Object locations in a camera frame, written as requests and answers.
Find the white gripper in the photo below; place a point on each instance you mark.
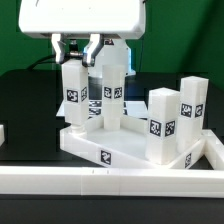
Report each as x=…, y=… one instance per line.
x=82, y=19

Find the white desk top tray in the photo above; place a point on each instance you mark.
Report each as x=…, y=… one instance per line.
x=124, y=148

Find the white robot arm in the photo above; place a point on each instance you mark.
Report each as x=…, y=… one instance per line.
x=114, y=51

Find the white fiducial marker sheet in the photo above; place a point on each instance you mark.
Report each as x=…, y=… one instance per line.
x=135, y=109

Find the white block left edge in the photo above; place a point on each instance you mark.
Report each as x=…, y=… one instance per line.
x=2, y=135

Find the white front fence bar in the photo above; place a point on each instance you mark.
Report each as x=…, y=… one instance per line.
x=111, y=182

